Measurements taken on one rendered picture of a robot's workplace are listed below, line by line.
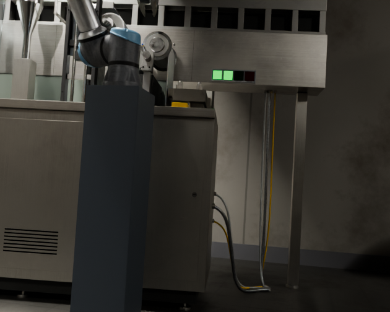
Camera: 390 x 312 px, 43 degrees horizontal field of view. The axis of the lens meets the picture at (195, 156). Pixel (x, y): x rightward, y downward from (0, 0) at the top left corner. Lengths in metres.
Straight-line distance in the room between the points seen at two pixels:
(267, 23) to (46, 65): 1.29
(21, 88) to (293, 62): 1.47
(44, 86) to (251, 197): 1.82
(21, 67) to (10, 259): 1.01
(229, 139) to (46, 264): 2.09
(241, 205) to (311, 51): 1.53
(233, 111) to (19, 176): 2.11
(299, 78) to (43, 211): 1.53
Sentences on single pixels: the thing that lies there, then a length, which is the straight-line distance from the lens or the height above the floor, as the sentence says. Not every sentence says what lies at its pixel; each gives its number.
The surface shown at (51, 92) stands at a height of 1.04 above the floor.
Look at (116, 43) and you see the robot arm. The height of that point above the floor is 1.06.
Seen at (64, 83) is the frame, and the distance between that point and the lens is 2.50.
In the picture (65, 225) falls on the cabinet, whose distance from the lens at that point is 2.31.
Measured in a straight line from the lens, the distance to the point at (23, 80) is 2.79.
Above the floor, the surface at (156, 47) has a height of 1.23.
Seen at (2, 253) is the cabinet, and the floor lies 0.21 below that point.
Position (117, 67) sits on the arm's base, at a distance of 1.87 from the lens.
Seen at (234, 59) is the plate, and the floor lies 1.28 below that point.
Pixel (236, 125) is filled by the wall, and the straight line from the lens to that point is 4.00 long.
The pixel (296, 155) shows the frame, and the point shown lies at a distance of 2.97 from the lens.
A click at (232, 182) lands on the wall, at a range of 3.97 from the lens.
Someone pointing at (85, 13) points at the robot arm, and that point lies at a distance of 1.97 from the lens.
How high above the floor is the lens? 0.57
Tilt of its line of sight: 3 degrees up
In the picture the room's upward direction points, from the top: 3 degrees clockwise
